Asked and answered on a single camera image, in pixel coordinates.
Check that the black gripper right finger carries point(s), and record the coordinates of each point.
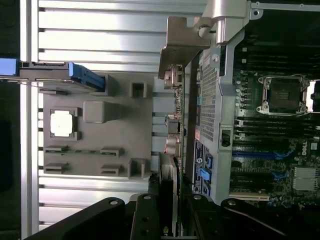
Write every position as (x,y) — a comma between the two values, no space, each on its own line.
(207,220)

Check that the grey parts rack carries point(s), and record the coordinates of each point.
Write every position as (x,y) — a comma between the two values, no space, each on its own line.
(112,140)

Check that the hard disk with blue carrier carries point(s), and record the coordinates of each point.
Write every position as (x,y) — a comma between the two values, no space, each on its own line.
(45,72)

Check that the black open PC case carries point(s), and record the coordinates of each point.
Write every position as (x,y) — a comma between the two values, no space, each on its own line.
(225,100)

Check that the white expansion slot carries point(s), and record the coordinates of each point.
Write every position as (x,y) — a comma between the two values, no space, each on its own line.
(250,198)

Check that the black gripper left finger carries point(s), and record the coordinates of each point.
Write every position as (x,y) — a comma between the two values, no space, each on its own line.
(146,220)

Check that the blue expansion slot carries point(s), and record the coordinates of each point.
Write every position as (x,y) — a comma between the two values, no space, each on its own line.
(255,155)

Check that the green motherboard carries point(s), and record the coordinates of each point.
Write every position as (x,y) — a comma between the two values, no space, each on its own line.
(287,160)

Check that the CPU socket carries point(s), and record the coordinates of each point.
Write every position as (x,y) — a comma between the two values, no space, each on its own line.
(282,93)

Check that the short black expansion slot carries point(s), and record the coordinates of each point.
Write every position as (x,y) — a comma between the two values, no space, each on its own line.
(238,165)

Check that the silver CPU chip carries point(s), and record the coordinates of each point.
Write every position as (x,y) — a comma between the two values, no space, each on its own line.
(62,123)

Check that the silver chipset heatsink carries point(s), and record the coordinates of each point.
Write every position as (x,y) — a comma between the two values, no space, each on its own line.
(305,178)

